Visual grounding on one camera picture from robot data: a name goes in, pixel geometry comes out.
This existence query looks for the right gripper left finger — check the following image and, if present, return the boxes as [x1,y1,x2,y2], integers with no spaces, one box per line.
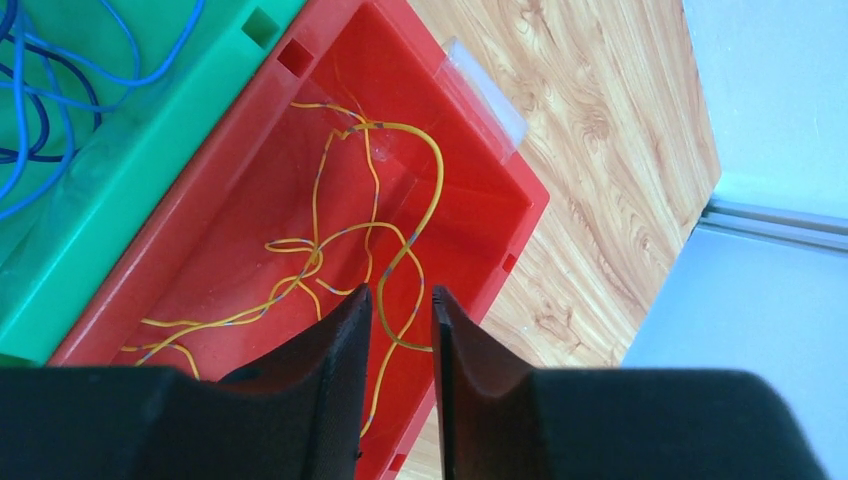
[1,285,372,479]

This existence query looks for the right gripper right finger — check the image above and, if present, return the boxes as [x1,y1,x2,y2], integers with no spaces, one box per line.
[432,286,826,479]

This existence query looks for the red plastic bin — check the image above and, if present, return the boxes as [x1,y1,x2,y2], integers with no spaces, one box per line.
[51,1,549,479]

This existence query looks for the green plastic bin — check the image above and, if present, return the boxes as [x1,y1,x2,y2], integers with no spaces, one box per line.
[1,1,302,367]

